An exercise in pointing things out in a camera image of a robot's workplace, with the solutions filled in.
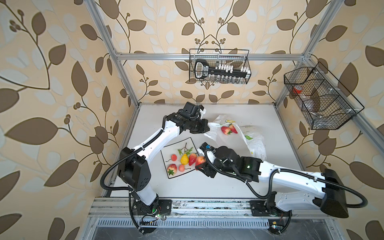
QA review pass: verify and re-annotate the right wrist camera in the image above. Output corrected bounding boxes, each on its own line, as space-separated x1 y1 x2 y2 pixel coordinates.
198 142 216 154

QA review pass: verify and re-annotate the red capped bottle in basket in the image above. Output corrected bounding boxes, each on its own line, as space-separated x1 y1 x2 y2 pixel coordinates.
292 85 303 96

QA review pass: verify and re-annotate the white plastic bag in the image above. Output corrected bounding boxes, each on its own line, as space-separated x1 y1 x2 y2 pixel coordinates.
204 115 267 161

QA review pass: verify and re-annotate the red fake pear with stem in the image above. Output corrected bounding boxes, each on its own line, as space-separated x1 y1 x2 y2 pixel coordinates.
195 156 206 167

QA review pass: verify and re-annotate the small red fake cherry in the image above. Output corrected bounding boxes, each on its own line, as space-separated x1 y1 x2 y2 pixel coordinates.
166 154 178 162

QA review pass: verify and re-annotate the yellow fake lemon with leaves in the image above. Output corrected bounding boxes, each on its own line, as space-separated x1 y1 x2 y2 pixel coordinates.
178 144 194 166

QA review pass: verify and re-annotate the black wire basket back wall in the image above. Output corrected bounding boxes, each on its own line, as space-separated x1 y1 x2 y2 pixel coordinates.
189 48 252 85

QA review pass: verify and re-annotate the black wire basket wall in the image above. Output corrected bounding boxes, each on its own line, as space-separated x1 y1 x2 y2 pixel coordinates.
189 48 252 85
284 62 365 130

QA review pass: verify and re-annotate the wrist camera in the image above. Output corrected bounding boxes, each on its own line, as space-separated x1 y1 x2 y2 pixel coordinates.
199 105 206 119
198 142 216 154

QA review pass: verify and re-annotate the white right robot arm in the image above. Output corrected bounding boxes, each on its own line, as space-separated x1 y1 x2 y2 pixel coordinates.
195 143 368 219

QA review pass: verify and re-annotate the white tray black rim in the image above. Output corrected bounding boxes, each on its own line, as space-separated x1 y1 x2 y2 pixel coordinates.
161 137 199 179

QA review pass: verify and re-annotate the black wire basket right wall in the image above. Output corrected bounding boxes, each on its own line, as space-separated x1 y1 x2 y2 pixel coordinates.
284 62 365 130

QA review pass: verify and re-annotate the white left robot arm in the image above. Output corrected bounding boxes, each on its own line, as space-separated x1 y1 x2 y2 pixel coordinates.
100 102 210 206

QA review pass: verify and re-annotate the black handled tool in basket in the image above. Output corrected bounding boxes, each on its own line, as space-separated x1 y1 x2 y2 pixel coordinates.
193 59 251 79

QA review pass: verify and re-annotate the small peach fake cherry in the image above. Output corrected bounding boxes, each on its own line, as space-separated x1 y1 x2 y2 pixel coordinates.
179 165 191 172

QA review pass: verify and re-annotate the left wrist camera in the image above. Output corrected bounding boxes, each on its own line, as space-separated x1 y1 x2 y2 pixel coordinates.
199 105 206 119

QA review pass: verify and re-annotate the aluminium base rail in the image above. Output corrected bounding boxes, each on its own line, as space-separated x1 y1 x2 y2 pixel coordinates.
88 198 329 230

